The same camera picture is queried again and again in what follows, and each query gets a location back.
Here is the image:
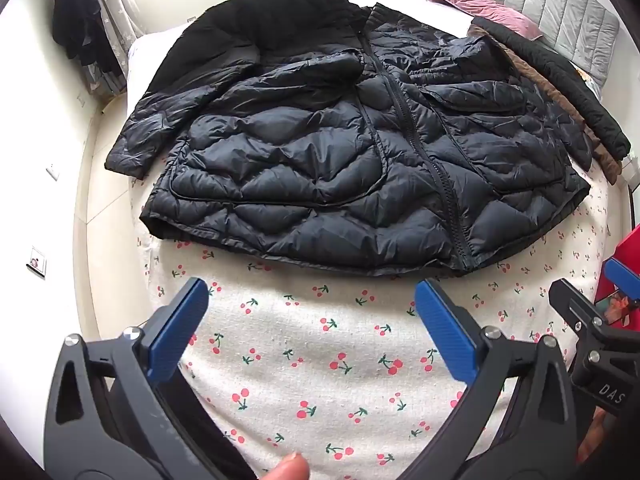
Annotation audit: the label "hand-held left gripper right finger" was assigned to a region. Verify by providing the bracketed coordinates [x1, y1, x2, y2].
[400, 277, 579, 480]

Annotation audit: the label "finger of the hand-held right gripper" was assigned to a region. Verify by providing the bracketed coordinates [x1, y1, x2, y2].
[602, 259, 640, 311]
[548, 279, 621, 348]

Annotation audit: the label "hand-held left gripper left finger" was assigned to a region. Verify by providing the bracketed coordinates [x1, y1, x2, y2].
[42, 276, 257, 480]

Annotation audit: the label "black quilted puffer jacket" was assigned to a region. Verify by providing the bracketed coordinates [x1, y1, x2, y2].
[104, 0, 593, 277]

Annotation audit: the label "dark hanging clothes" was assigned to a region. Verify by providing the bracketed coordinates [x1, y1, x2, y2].
[51, 0, 124, 74]

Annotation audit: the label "red plastic stool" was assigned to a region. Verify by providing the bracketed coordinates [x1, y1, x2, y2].
[594, 224, 640, 332]

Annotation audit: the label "cherry print bed sheet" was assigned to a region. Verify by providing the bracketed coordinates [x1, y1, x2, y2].
[127, 155, 627, 480]

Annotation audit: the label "brown folded garment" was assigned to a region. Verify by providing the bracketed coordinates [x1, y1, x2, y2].
[467, 27, 623, 184]

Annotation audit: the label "grey padded headboard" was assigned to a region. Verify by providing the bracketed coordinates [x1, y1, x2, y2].
[447, 0, 622, 92]

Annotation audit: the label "pink velvet pillow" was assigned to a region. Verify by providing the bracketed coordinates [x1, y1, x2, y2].
[419, 0, 544, 42]

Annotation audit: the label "white star print curtain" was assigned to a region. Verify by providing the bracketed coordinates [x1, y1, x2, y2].
[80, 0, 147, 97]

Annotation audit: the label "white wall switch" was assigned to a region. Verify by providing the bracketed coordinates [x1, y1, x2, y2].
[25, 246, 50, 279]

